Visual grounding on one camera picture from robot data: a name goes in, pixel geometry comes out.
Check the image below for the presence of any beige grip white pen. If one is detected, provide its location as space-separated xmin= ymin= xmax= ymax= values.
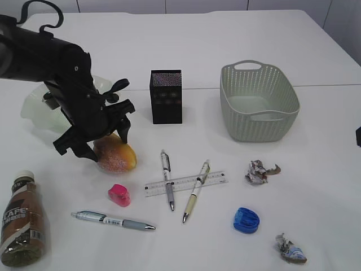
xmin=183 ymin=159 xmax=210 ymax=224

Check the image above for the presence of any blue clip grey grip pen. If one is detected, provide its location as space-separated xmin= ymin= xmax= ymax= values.
xmin=71 ymin=211 xmax=156 ymax=231

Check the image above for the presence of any small paper ball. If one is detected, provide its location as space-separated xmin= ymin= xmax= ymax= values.
xmin=275 ymin=233 xmax=307 ymax=264

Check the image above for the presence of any large paper ball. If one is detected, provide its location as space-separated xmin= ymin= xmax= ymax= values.
xmin=245 ymin=160 xmax=281 ymax=185

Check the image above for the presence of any grey-green woven plastic basket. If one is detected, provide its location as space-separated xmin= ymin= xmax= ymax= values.
xmin=220 ymin=60 xmax=300 ymax=142

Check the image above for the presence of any pink pencil sharpener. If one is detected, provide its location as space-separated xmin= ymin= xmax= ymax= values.
xmin=108 ymin=184 xmax=131 ymax=207

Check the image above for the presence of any blue pencil sharpener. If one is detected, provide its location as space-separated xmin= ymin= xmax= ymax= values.
xmin=233 ymin=207 xmax=260 ymax=234

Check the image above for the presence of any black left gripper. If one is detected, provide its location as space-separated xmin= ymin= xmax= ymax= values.
xmin=45 ymin=78 xmax=135 ymax=162

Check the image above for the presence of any pale green wavy plate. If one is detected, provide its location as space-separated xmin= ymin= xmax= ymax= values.
xmin=21 ymin=74 xmax=120 ymax=134

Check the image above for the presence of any brown coffee drink bottle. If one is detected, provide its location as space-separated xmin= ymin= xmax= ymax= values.
xmin=1 ymin=170 xmax=46 ymax=268

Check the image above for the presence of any clear plastic ruler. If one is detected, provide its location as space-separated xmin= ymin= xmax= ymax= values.
xmin=144 ymin=171 xmax=228 ymax=197

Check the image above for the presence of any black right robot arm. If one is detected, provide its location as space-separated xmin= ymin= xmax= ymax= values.
xmin=355 ymin=127 xmax=361 ymax=147

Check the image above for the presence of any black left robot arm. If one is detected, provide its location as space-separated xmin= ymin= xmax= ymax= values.
xmin=1 ymin=15 xmax=135 ymax=161

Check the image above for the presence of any sugared bread roll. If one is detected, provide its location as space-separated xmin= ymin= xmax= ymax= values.
xmin=93 ymin=133 xmax=137 ymax=173

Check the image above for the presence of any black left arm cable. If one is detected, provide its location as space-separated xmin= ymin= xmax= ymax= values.
xmin=15 ymin=0 xmax=64 ymax=32

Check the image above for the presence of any black mesh pen holder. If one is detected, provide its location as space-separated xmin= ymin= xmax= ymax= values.
xmin=149 ymin=69 xmax=183 ymax=124

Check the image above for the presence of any grey grip white pen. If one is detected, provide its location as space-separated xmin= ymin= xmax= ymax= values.
xmin=161 ymin=150 xmax=175 ymax=212

